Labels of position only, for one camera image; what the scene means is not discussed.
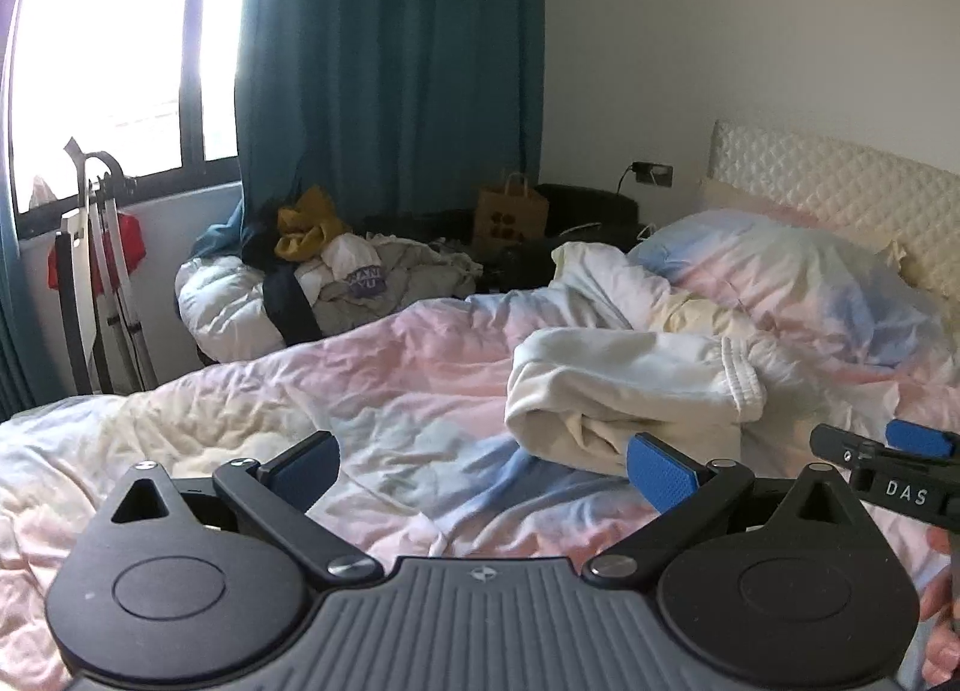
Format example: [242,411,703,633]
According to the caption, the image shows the pastel tie-dye duvet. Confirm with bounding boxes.
[0,241,960,691]

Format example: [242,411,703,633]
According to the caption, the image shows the black garment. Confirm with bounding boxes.
[262,263,320,347]

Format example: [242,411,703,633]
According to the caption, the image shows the window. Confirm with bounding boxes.
[0,0,252,238]

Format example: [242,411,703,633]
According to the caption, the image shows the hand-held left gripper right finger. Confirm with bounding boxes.
[587,433,871,581]

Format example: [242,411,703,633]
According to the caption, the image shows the wall socket with plug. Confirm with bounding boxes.
[619,161,674,188]

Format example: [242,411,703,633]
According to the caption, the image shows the teal garment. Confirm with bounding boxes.
[196,199,248,261]

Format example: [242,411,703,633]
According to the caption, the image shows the white quilted headboard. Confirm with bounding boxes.
[709,119,960,302]

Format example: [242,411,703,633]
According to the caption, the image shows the black couch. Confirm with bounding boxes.
[366,183,640,291]

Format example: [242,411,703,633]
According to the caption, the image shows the person's right hand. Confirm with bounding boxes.
[919,533,960,684]

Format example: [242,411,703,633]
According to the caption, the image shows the grey white clothes heap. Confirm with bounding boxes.
[296,233,485,339]

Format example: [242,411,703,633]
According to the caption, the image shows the white puffy quilt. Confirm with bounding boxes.
[176,256,290,362]

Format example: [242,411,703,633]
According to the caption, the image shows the red garment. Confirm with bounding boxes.
[49,214,147,291]

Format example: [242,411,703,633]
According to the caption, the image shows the yellow garment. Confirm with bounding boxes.
[276,187,346,261]

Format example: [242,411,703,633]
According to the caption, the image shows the pastel tie-dye pillow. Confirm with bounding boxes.
[626,209,952,369]

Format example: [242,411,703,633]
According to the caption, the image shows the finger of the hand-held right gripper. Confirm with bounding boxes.
[811,424,886,465]
[886,419,960,463]

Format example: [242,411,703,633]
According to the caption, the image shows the black white standing rack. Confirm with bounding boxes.
[52,136,160,396]

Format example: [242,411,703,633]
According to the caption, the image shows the brown paper bag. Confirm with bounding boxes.
[472,173,548,249]

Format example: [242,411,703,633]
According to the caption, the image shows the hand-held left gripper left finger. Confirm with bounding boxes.
[105,430,381,583]

